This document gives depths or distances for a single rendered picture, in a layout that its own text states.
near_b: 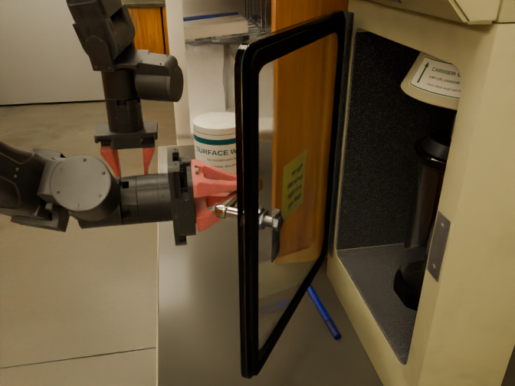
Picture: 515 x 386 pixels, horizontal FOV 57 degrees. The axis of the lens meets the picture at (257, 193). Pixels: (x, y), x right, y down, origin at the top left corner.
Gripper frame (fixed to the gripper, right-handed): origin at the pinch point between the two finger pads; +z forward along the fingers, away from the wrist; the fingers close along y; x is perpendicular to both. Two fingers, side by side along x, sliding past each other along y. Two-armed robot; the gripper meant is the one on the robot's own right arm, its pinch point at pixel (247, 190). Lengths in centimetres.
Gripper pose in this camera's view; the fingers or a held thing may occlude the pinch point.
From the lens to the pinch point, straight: 57.4
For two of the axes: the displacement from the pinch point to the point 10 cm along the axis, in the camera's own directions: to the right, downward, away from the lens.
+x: -1.6, -4.5, 8.8
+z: 9.9, -0.8, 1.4
